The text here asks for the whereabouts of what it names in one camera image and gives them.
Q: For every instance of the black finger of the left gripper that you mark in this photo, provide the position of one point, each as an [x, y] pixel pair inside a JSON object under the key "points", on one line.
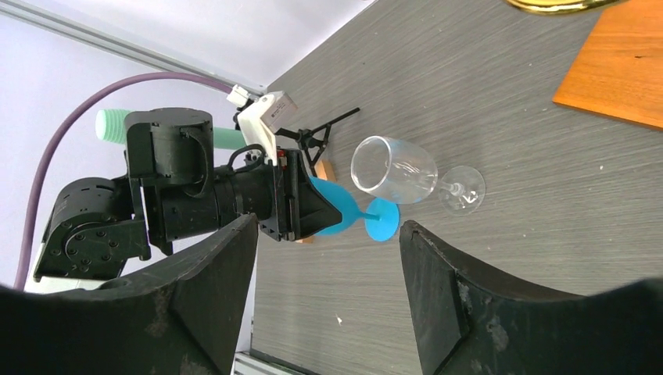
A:
{"points": [[310, 207]]}

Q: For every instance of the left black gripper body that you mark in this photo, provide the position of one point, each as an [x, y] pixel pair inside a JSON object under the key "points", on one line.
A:
{"points": [[270, 192]]}

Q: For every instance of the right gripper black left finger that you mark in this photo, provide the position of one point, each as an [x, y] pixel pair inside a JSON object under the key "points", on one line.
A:
{"points": [[181, 315]]}

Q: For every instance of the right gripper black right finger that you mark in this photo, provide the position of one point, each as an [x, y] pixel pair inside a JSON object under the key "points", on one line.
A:
{"points": [[470, 317]]}

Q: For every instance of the blue wine glass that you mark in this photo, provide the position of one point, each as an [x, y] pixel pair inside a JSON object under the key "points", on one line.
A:
{"points": [[381, 219]]}

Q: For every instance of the clear plain wine glass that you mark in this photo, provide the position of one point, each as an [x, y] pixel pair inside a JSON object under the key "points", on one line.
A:
{"points": [[404, 173]]}

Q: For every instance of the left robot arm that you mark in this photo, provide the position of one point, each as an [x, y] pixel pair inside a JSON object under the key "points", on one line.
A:
{"points": [[173, 190]]}

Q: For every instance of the orange wooden rack base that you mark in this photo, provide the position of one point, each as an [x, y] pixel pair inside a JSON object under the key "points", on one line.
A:
{"points": [[618, 71]]}

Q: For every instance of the black tripod stand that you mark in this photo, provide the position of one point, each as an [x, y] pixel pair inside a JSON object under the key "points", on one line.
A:
{"points": [[313, 142]]}

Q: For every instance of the mint green microphone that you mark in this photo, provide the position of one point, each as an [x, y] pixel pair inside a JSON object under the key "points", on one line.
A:
{"points": [[109, 126]]}

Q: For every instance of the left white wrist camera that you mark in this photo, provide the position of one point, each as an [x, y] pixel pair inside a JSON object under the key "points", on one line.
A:
{"points": [[259, 119]]}

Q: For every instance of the gold wire glass rack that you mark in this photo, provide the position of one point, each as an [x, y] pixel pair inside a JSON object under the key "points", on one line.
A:
{"points": [[560, 7]]}

